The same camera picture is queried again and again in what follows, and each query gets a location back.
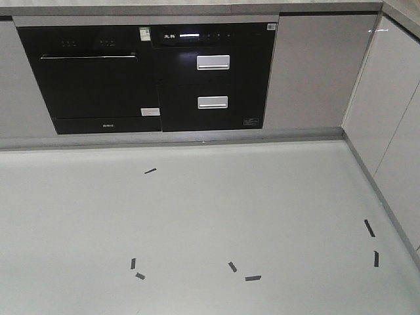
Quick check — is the white side cabinet panel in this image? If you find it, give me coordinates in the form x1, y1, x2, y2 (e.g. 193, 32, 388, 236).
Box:
343, 16, 419, 251

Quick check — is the black built-in oven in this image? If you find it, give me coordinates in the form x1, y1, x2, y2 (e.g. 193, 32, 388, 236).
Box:
17, 26, 161, 135

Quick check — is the silver drawer handle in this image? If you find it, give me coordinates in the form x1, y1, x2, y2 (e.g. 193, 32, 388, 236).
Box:
196, 55, 230, 71
198, 96, 228, 110

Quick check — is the grey stone countertop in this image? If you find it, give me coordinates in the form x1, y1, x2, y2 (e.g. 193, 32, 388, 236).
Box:
1, 1, 419, 35

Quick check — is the grey cabinet door panel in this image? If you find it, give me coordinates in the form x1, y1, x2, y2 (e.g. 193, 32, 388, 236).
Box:
263, 14, 377, 129

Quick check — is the silver upper drawer handle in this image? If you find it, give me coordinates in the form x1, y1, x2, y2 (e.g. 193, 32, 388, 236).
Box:
196, 55, 230, 71

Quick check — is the silver lower drawer handle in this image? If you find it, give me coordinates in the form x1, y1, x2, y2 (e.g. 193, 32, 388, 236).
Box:
198, 96, 228, 110

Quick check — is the black drawer sterilizer cabinet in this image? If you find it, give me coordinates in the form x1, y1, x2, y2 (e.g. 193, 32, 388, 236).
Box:
151, 22, 277, 132

